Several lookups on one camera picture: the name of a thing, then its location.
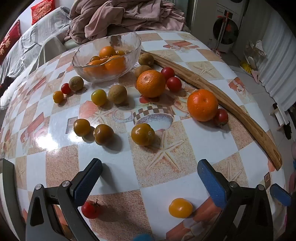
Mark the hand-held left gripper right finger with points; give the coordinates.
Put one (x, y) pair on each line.
(212, 183)

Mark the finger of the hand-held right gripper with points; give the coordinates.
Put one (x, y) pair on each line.
(279, 194)

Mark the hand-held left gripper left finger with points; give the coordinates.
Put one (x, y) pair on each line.
(86, 183)

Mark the checkered tablecloth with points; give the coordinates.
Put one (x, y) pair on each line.
(129, 162)

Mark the small black object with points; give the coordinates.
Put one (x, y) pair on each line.
(288, 131)

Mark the large orange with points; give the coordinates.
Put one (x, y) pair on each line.
(150, 83)
(202, 105)

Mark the long wooden strip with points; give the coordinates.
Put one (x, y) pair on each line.
(194, 78)

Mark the small mandarin orange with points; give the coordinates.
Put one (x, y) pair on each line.
(94, 58)
(120, 52)
(107, 51)
(115, 64)
(96, 67)

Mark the yellow item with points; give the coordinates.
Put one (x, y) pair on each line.
(246, 67)

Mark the clear plastic bag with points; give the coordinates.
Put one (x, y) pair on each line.
(253, 54)

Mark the white curtain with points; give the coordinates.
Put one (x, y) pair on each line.
(279, 58)

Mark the clear glass bowl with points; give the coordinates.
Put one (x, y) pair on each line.
(131, 44)

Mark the red white pole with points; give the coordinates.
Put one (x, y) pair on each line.
(222, 30)

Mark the grey white bedding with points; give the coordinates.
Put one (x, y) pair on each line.
(34, 37)

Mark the pink blanket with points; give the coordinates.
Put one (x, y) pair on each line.
(129, 16)

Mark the white appliance with round window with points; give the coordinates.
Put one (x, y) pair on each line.
(231, 11)

